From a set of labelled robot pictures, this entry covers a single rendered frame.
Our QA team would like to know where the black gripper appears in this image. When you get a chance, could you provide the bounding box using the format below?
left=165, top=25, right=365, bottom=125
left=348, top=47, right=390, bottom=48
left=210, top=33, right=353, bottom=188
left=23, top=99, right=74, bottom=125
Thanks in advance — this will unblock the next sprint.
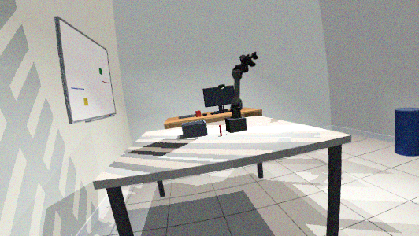
left=246, top=52, right=258, bottom=65

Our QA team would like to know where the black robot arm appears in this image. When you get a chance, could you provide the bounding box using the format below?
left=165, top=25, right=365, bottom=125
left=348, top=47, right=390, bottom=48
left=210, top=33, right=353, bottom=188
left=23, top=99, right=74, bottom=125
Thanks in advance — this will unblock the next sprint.
left=230, top=55, right=256, bottom=119

